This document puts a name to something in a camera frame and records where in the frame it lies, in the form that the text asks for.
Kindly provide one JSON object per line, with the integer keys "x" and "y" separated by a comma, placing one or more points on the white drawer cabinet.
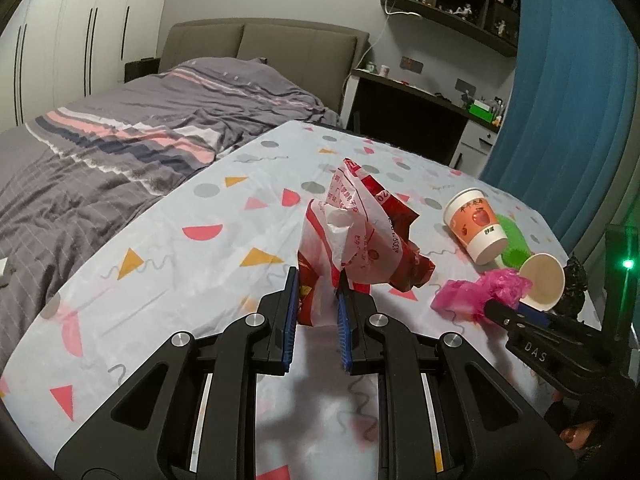
{"x": 473, "y": 150}

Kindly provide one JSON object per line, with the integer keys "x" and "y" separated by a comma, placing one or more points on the blue curtain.
{"x": 566, "y": 134}

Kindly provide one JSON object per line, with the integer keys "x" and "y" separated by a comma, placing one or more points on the black nightstand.
{"x": 140, "y": 68}

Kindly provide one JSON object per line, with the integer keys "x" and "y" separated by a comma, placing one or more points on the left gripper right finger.
{"x": 359, "y": 351}

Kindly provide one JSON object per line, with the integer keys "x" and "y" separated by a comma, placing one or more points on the dark top desk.
{"x": 409, "y": 118}

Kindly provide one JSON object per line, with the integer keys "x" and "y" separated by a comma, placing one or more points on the black plastic bag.
{"x": 574, "y": 293}

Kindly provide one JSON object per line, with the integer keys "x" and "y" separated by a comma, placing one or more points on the grey striped duvet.
{"x": 73, "y": 177}

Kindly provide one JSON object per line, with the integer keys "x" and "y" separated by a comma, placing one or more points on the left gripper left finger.
{"x": 276, "y": 344}

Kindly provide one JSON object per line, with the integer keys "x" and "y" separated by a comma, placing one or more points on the pink plastic bag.
{"x": 469, "y": 298}

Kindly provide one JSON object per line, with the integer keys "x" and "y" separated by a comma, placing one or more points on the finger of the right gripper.
{"x": 515, "y": 315}

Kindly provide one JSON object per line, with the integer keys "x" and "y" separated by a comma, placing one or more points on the green box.
{"x": 482, "y": 110}

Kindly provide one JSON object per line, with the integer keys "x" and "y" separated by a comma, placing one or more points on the grey upholstered headboard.
{"x": 318, "y": 57}

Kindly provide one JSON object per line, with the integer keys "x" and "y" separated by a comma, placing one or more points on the red white plastic bag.
{"x": 361, "y": 230}

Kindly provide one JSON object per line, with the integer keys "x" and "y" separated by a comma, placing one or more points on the white wardrobe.
{"x": 54, "y": 52}

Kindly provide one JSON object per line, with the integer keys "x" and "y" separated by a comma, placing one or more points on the patterned white table cloth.
{"x": 205, "y": 254}

